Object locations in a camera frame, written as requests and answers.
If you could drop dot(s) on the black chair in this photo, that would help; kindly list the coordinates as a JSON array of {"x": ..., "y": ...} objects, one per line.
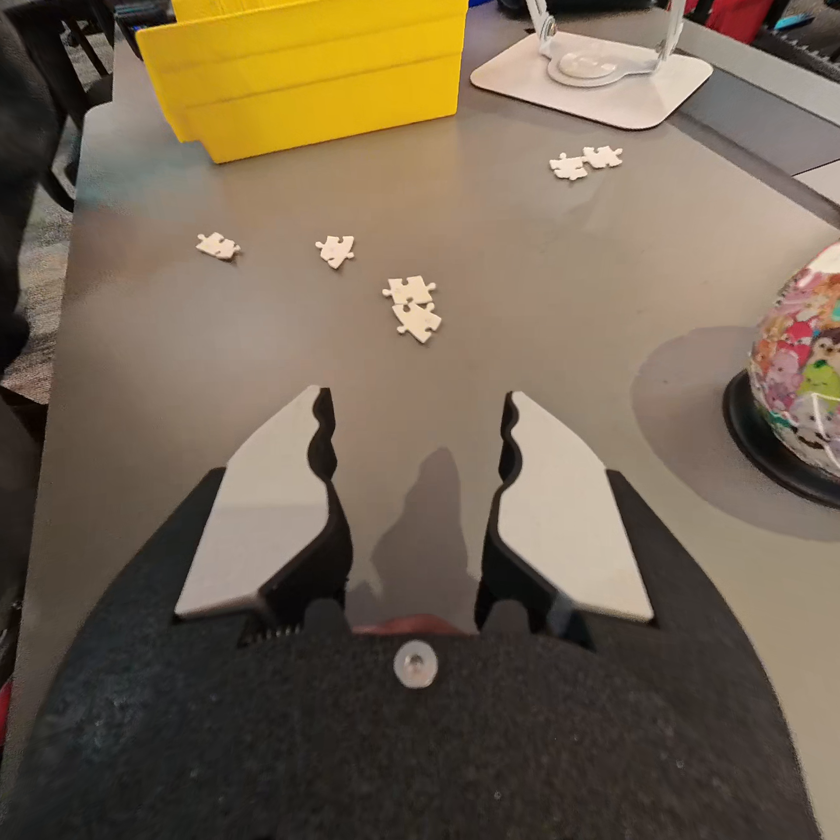
[{"x": 88, "y": 39}]

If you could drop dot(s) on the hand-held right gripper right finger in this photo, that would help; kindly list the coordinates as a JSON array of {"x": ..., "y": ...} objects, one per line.
[{"x": 571, "y": 518}]

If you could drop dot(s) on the white puzzle piece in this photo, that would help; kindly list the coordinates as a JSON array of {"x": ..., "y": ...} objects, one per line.
[
  {"x": 569, "y": 166},
  {"x": 336, "y": 251},
  {"x": 218, "y": 246},
  {"x": 602, "y": 156},
  {"x": 418, "y": 323},
  {"x": 410, "y": 289}
]

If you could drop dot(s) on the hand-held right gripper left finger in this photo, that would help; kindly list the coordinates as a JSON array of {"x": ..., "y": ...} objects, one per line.
[{"x": 262, "y": 518}]

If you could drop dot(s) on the yellow plastic bin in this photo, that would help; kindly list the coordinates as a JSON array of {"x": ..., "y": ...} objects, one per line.
[{"x": 315, "y": 85}]

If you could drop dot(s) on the colourful puzzle ball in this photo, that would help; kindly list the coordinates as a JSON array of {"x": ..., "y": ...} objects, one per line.
[{"x": 807, "y": 361}]

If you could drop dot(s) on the black ball stand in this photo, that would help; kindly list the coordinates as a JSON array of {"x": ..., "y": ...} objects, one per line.
[{"x": 748, "y": 433}]

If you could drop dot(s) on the red bag on floor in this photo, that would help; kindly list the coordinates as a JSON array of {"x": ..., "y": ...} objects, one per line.
[{"x": 741, "y": 13}]

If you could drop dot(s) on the clear plastic object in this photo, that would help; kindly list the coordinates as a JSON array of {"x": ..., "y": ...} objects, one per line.
[{"x": 584, "y": 65}]

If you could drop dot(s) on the person's left forearm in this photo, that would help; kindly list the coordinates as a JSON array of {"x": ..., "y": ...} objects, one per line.
[{"x": 26, "y": 197}]

